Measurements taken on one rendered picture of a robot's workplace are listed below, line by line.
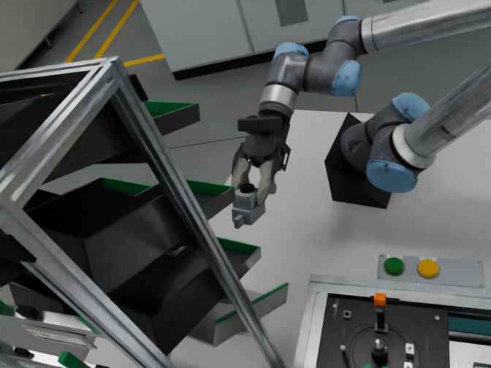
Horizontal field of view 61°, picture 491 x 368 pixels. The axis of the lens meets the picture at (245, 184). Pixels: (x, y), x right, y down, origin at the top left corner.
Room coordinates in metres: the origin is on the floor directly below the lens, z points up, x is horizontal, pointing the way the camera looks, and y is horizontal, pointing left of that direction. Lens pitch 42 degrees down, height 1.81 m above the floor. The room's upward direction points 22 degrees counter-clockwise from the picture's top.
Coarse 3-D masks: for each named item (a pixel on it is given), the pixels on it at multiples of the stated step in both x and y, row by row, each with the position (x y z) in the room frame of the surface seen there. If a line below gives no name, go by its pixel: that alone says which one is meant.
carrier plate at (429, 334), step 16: (336, 304) 0.46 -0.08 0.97; (352, 304) 0.45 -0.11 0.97; (368, 304) 0.43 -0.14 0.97; (336, 320) 0.43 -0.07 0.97; (352, 320) 0.41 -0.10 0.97; (368, 320) 0.40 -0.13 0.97; (400, 320) 0.38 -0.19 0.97; (416, 320) 0.36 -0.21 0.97; (432, 320) 0.35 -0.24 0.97; (448, 320) 0.34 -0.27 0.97; (336, 336) 0.40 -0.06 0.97; (416, 336) 0.34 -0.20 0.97; (432, 336) 0.33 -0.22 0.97; (448, 336) 0.31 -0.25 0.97; (320, 352) 0.38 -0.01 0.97; (336, 352) 0.37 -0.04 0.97; (432, 352) 0.30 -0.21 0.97; (448, 352) 0.29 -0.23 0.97
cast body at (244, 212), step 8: (248, 184) 0.62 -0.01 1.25; (240, 192) 0.60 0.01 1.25; (248, 192) 0.60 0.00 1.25; (256, 192) 0.60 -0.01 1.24; (240, 200) 0.59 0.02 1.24; (248, 200) 0.58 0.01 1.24; (232, 208) 0.59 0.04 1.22; (240, 208) 0.58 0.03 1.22; (248, 208) 0.57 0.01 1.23; (256, 208) 0.58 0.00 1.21; (264, 208) 0.60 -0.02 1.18; (232, 216) 0.59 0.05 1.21; (240, 216) 0.57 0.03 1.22; (248, 216) 0.56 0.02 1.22; (256, 216) 0.57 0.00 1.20; (240, 224) 0.56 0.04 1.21; (248, 224) 0.56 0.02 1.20
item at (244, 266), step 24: (168, 264) 0.50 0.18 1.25; (192, 264) 0.50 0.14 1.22; (240, 264) 0.45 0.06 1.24; (120, 288) 0.43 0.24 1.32; (144, 288) 0.45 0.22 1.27; (168, 288) 0.44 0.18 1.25; (192, 288) 0.37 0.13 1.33; (216, 288) 0.39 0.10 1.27; (144, 312) 0.40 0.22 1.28; (168, 312) 0.33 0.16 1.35; (192, 312) 0.35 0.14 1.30; (168, 336) 0.32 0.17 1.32
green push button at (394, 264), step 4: (388, 260) 0.51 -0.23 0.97; (392, 260) 0.51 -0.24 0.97; (396, 260) 0.50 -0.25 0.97; (400, 260) 0.50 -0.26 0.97; (384, 264) 0.51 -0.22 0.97; (388, 264) 0.50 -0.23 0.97; (392, 264) 0.50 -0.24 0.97; (396, 264) 0.49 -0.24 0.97; (400, 264) 0.49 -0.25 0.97; (388, 268) 0.49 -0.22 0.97; (392, 268) 0.49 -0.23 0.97; (396, 268) 0.49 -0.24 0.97; (400, 268) 0.48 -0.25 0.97; (388, 272) 0.49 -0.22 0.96; (392, 272) 0.48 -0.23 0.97; (396, 272) 0.48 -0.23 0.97
